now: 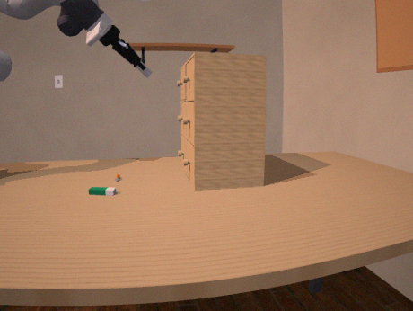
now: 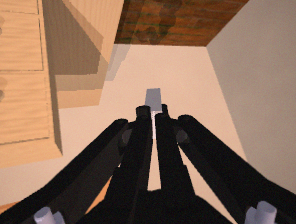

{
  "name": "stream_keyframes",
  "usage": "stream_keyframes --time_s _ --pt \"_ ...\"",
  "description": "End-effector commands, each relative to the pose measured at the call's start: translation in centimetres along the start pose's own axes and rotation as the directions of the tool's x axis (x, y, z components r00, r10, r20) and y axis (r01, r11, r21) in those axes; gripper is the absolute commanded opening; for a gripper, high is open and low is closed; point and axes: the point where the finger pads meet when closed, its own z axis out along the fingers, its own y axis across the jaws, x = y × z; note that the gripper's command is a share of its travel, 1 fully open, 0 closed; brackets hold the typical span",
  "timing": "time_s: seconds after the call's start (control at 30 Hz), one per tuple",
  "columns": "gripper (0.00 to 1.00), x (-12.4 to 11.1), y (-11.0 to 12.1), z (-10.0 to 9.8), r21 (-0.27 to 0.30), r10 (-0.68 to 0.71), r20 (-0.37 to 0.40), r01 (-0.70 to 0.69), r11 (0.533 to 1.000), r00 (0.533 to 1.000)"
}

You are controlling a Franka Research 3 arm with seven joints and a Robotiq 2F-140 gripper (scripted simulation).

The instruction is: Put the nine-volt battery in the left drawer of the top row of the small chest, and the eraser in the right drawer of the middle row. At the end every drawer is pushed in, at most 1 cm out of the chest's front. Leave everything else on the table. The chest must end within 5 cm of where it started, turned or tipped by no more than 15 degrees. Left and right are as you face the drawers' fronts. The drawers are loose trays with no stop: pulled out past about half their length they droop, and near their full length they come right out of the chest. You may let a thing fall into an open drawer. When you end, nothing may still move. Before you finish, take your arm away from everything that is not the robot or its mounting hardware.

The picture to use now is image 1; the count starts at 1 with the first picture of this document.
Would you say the small wooden chest of drawers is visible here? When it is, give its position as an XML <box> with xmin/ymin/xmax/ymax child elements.
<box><xmin>181</xmin><ymin>52</ymin><xmax>266</xmax><ymax>191</ymax></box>

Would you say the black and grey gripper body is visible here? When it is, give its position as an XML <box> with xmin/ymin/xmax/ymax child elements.
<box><xmin>99</xmin><ymin>25</ymin><xmax>124</xmax><ymax>51</ymax></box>

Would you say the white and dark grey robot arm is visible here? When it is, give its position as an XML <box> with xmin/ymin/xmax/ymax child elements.
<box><xmin>0</xmin><ymin>0</ymin><xmax>113</xmax><ymax>82</ymax></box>

